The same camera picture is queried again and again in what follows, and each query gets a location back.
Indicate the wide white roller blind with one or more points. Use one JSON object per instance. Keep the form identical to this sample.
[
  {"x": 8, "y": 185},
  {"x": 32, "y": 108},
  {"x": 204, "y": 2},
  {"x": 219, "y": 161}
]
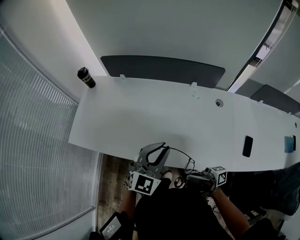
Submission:
[{"x": 164, "y": 28}]

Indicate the white divider bracket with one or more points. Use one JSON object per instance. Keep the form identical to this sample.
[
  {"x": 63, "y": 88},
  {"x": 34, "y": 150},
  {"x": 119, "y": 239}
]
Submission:
[
  {"x": 193, "y": 84},
  {"x": 122, "y": 76}
]

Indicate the narrow white roller blind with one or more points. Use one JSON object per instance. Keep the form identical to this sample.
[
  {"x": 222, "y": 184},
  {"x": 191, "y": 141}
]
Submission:
[{"x": 286, "y": 65}]

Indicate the striped glass partition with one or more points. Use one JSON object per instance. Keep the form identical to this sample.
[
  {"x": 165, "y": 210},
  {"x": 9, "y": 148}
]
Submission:
[{"x": 35, "y": 140}]

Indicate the black water bottle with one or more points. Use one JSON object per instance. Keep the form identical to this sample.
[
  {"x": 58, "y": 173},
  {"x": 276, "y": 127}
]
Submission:
[{"x": 87, "y": 79}]

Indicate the long dark grey desk divider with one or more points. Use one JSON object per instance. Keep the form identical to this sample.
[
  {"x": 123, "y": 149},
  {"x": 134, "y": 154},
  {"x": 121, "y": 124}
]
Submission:
[{"x": 164, "y": 68}]

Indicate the black plastic-wrapped office chair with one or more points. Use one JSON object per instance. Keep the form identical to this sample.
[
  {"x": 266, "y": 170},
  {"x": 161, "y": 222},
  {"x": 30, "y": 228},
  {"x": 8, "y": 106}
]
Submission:
[{"x": 281, "y": 187}]

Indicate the black handheld display device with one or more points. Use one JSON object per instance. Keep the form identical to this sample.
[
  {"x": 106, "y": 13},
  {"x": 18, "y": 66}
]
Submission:
[{"x": 111, "y": 226}]

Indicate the blue notebook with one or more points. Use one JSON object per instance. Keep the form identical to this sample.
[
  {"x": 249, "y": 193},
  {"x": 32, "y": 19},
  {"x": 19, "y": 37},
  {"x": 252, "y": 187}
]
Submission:
[{"x": 289, "y": 144}]

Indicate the black smartphone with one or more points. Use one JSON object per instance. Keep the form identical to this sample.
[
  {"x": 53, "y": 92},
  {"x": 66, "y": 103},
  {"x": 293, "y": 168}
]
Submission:
[{"x": 247, "y": 146}]

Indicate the narrow window strip with frame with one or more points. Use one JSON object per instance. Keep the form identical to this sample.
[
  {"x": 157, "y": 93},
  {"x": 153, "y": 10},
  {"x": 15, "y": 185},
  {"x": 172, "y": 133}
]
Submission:
[{"x": 260, "y": 54}]

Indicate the short dark grey desk divider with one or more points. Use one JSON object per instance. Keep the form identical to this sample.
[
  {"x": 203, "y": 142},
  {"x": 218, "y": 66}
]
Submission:
[{"x": 274, "y": 97}]

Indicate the person's left forearm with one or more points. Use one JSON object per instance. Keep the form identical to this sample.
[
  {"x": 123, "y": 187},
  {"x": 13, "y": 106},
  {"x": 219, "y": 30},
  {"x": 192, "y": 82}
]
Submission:
[{"x": 129, "y": 204}]

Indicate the person's white shoe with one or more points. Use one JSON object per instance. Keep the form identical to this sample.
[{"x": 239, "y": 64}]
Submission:
[{"x": 167, "y": 175}]

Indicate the person's black shirt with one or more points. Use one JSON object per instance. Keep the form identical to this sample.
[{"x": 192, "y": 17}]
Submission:
[{"x": 175, "y": 215}]

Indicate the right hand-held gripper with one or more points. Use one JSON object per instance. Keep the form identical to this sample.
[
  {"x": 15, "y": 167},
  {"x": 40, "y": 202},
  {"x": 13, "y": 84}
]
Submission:
[{"x": 219, "y": 177}]

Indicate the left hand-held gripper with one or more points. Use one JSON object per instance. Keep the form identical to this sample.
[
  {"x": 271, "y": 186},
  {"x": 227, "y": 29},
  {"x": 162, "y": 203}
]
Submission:
[{"x": 143, "y": 184}]

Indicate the person's right forearm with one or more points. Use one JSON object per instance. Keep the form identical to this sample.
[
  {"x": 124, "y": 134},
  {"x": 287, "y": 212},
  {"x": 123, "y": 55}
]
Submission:
[{"x": 227, "y": 211}]

